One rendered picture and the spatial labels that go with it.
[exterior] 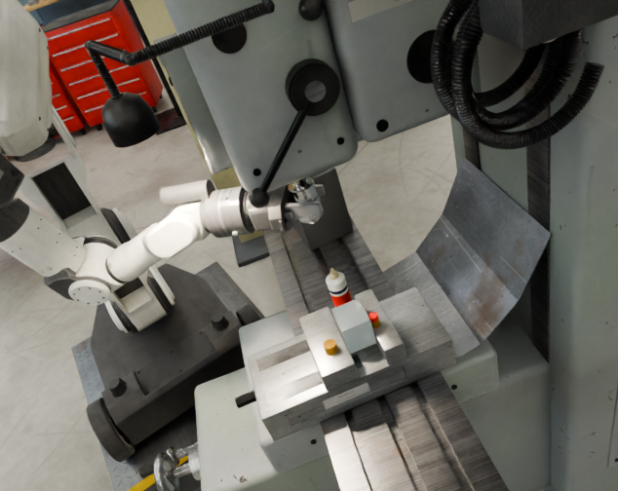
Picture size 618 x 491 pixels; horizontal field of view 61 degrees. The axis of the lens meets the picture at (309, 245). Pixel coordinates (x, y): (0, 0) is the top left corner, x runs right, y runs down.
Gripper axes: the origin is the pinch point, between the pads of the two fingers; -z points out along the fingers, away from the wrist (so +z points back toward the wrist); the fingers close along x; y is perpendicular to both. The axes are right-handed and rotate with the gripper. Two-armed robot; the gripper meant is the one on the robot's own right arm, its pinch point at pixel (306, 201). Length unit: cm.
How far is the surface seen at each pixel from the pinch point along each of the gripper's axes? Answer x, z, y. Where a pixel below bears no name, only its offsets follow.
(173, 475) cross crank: -20, 47, 59
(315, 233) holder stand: 23.0, 7.9, 24.9
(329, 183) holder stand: 26.4, 1.8, 13.8
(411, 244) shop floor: 132, -3, 122
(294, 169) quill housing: -9.5, -3.0, -12.0
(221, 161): -5.8, 9.3, -13.6
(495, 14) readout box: -23.1, -30.5, -32.2
